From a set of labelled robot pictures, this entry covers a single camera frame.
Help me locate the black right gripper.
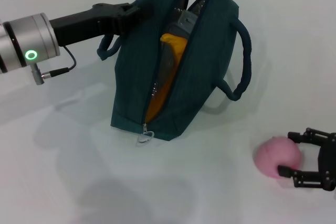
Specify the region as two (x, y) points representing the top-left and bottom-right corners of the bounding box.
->
(277, 127), (336, 192)

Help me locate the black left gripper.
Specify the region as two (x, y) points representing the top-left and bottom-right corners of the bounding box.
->
(49, 3), (148, 48)

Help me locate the pink peach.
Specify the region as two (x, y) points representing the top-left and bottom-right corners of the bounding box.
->
(253, 136), (301, 179)

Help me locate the clear container with blue rim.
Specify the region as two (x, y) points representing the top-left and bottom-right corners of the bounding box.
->
(159, 8), (199, 99)

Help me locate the yellow banana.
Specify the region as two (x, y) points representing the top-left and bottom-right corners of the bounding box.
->
(145, 33), (190, 122)

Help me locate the dark teal fabric bag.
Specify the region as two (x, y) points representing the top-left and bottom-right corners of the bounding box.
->
(96, 0), (252, 142)

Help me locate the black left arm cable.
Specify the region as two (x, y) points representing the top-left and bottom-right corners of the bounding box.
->
(30, 45), (77, 86)

